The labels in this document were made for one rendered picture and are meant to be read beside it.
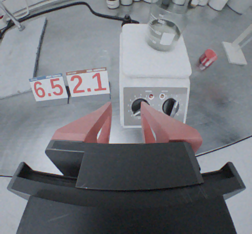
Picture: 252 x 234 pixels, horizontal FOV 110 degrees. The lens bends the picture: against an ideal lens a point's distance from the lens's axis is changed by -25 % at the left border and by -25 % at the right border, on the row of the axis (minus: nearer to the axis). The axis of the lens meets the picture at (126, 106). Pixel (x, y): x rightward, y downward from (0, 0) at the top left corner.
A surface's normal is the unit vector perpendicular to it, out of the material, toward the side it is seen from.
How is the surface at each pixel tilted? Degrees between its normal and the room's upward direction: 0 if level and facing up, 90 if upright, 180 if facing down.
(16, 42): 0
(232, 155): 0
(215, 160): 0
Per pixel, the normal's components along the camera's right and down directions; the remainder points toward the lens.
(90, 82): 0.06, 0.44
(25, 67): 0.00, -0.24
